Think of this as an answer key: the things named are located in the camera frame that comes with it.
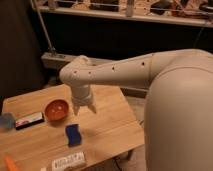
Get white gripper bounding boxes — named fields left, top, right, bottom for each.
left=71, top=85, right=97, bottom=116

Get orange pepper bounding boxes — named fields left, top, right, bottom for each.
left=4, top=155, right=20, bottom=171

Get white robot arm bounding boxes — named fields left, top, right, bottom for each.
left=60, top=49, right=213, bottom=171

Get blue sponge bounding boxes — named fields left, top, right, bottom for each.
left=65, top=124, right=82, bottom=146

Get white labelled box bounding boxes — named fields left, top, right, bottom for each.
left=51, top=152, right=86, bottom=171

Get blue-grey round object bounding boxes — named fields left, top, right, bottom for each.
left=0, top=113, right=15, bottom=129

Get grey metal shelf frame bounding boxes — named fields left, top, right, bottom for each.
left=29, top=0, right=213, bottom=98

